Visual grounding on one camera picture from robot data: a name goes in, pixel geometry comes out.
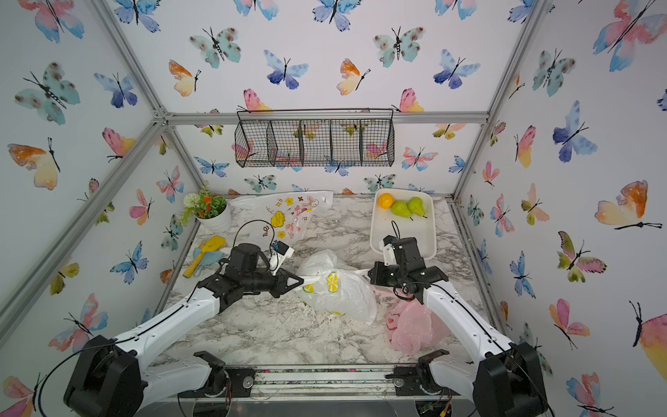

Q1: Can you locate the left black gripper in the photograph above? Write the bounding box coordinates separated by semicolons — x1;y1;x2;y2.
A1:
240;266;302;298

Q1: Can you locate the pink plastic bag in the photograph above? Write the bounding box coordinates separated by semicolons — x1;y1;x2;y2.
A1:
373;287;452;355

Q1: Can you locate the green pear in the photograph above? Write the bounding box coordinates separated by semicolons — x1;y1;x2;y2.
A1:
391;200;413;219
407;197;427;218

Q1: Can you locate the white printed plastic bag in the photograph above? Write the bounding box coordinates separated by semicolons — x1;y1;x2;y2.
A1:
231;191;334;246

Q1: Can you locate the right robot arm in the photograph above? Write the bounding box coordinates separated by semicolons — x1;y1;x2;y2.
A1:
368;236;552;416

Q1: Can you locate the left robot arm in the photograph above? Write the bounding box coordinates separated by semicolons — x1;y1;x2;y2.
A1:
64;241;304;416

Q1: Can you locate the white plastic tray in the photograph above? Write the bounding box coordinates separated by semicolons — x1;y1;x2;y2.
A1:
369;189;437;260

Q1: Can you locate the blue toy scoop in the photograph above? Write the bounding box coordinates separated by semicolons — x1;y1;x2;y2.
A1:
193;248;224;269

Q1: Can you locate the yellow toy shovel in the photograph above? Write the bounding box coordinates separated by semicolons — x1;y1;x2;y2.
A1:
183;236;226;278

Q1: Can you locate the potted flower plant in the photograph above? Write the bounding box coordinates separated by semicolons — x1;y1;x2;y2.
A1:
178;182;232;235

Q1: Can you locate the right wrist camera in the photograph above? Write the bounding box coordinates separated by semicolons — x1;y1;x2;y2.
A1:
381;236;397;266

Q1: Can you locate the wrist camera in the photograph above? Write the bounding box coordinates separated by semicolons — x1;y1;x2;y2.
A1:
381;236;397;266
269;241;295;274

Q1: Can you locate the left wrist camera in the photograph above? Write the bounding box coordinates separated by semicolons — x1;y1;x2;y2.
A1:
269;241;295;274

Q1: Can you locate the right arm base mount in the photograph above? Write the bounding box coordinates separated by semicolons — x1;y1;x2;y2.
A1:
384;349;474;396

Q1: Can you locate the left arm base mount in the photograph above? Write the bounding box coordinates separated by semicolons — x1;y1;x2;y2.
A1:
179;351;256;400

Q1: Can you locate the black wire basket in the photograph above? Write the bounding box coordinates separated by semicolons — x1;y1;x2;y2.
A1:
232;108;395;169

